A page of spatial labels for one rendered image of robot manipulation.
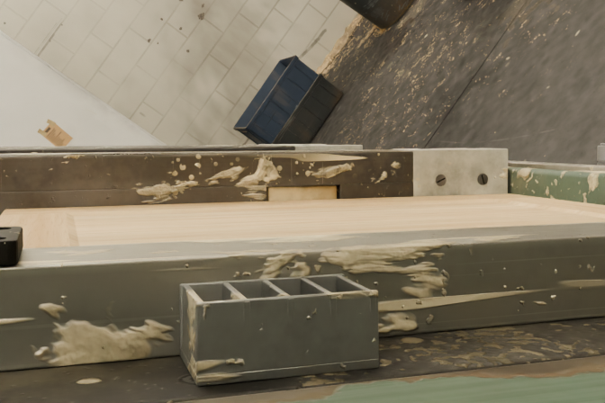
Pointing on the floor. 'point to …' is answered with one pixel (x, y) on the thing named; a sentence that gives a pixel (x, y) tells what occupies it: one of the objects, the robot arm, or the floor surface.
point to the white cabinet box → (55, 107)
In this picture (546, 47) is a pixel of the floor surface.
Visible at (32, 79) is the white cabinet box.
